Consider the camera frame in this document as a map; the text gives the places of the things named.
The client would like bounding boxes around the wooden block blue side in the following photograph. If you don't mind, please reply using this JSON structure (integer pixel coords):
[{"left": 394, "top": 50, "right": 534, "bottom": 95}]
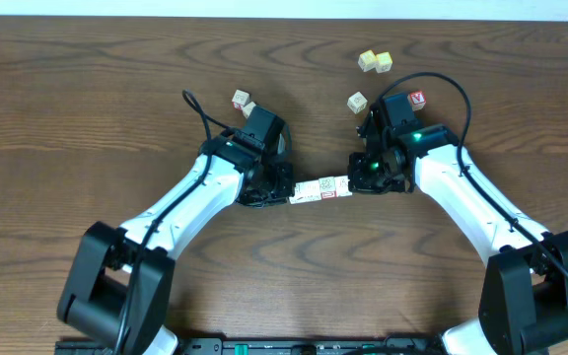
[{"left": 289, "top": 182, "right": 307, "bottom": 204}]

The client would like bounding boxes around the wooden block red side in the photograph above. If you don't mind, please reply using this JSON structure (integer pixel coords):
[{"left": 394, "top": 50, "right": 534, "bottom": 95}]
[{"left": 334, "top": 176, "right": 352, "bottom": 197}]

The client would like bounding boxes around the wooden block soccer ball A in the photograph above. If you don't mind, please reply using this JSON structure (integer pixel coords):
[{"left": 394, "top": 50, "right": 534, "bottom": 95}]
[{"left": 319, "top": 177, "right": 337, "bottom": 199}]

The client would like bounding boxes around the wooden block yellow K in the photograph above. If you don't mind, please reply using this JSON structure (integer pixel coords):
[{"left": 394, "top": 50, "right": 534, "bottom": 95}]
[{"left": 242, "top": 102, "right": 256, "bottom": 118}]

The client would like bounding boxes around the wooden block plain top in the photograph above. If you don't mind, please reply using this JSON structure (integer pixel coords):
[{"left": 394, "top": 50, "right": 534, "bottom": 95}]
[{"left": 305, "top": 180, "right": 321, "bottom": 201}]

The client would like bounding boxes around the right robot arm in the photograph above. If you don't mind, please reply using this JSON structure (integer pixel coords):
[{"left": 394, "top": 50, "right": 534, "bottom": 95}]
[{"left": 348, "top": 123, "right": 568, "bottom": 354}]

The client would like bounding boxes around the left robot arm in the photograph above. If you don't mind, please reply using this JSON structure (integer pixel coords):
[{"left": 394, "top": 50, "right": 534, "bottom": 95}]
[{"left": 56, "top": 133, "right": 293, "bottom": 354}]

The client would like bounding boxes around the red V wooden block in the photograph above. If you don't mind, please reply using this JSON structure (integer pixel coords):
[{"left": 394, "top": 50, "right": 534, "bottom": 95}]
[{"left": 407, "top": 91, "right": 426, "bottom": 111}]

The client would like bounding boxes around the wooden block red print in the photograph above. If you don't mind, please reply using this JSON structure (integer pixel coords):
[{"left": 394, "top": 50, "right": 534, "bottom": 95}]
[{"left": 232, "top": 90, "right": 250, "bottom": 110}]

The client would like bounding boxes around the yellow framed wooden block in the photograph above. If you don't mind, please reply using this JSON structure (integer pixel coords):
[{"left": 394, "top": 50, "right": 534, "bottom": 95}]
[{"left": 375, "top": 51, "right": 393, "bottom": 73}]

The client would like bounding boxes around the wooden block yellow print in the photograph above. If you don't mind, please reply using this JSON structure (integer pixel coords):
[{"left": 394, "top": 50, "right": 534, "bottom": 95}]
[{"left": 357, "top": 50, "right": 378, "bottom": 72}]

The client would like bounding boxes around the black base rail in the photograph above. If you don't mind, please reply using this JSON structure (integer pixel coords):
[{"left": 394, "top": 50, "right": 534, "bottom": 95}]
[{"left": 54, "top": 335, "right": 462, "bottom": 355}]

